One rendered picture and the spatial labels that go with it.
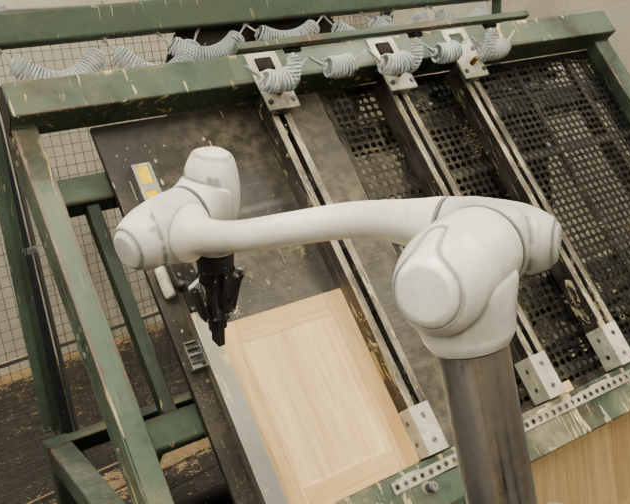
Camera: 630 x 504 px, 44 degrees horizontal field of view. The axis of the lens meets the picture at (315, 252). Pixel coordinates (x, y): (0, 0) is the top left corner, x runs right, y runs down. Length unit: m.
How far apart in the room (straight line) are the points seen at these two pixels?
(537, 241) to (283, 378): 0.94
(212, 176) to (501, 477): 0.71
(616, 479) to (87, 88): 2.07
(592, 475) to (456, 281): 1.87
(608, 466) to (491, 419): 1.75
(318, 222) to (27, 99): 0.97
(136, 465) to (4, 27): 1.38
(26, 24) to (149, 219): 1.32
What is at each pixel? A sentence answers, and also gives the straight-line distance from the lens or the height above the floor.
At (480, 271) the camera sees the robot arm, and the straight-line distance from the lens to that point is 0.98.
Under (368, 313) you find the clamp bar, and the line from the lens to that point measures 2.00.
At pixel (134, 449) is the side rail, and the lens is 1.75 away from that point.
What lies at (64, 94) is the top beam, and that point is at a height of 1.91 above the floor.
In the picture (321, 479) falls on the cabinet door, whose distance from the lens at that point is 1.89.
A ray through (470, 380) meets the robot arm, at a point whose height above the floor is 1.41.
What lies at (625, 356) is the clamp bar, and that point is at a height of 0.94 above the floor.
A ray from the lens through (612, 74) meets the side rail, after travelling 3.15.
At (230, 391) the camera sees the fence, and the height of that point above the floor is 1.18.
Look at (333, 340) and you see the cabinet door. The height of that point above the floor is 1.20.
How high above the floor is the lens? 1.80
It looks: 11 degrees down
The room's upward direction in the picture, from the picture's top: 9 degrees counter-clockwise
